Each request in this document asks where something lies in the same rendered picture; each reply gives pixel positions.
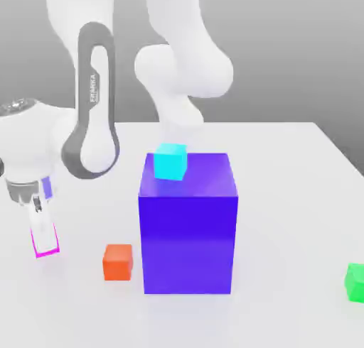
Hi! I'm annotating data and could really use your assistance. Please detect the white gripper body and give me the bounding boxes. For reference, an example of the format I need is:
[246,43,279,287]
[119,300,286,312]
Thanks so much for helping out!
[26,202,58,254]

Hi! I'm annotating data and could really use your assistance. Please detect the small orange cube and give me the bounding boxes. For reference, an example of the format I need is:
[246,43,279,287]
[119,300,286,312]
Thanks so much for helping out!
[102,244,134,282]

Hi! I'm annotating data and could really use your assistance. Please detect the small cyan cube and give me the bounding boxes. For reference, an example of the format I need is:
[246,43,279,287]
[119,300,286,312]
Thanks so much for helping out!
[153,143,188,182]

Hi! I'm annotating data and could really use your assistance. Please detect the small green cube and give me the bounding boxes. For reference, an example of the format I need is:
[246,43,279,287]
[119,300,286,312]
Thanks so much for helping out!
[343,263,364,303]

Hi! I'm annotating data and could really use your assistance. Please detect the large blue box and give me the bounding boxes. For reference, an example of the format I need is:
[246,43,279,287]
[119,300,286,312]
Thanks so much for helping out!
[138,152,239,295]

